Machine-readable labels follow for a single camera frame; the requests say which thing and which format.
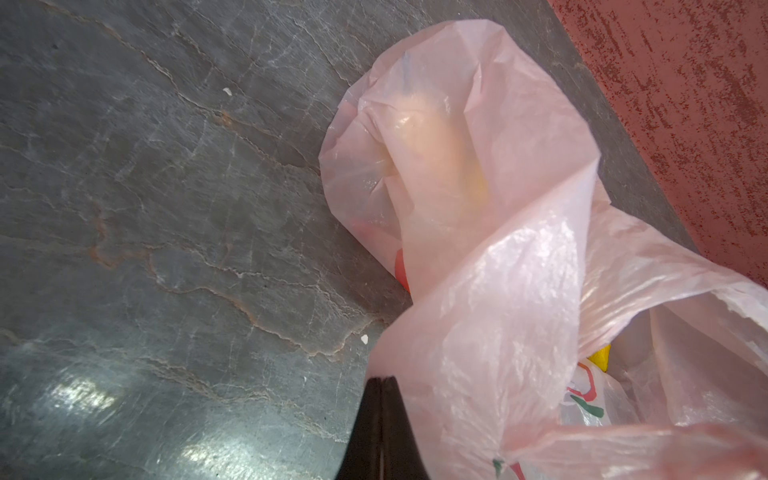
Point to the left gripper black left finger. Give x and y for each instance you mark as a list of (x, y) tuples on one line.
[(362, 457)]

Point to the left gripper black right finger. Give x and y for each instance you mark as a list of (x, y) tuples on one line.
[(400, 455)]

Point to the pink plastic bag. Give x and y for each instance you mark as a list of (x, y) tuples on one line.
[(461, 166)]

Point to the yellow fake banana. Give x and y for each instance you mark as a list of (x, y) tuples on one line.
[(601, 358)]

